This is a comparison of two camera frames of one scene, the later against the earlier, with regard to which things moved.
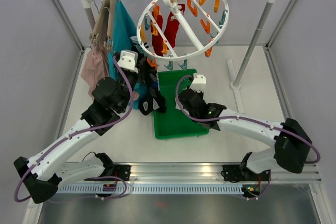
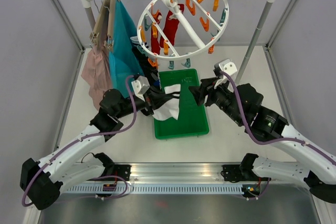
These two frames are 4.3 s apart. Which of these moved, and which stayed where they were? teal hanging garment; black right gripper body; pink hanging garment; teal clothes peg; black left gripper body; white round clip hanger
Moved: teal clothes peg; black left gripper body; black right gripper body
Stayed: teal hanging garment; white round clip hanger; pink hanging garment
